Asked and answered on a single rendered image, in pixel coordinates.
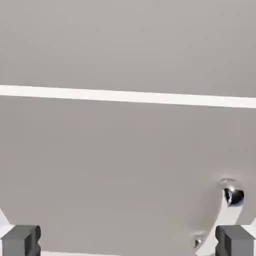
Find grey cabinet door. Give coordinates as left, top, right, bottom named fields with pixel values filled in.
left=0, top=0, right=256, bottom=99
left=0, top=95, right=256, bottom=256

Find curved silver metal handle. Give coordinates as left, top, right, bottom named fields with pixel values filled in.
left=192, top=177, right=246, bottom=256

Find white cabinet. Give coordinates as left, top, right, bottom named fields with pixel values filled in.
left=0, top=0, right=256, bottom=256

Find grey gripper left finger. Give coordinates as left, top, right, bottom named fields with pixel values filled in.
left=0, top=207, right=42, bottom=256

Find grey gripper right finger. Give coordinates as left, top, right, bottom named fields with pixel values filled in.
left=215, top=217, right=256, bottom=256

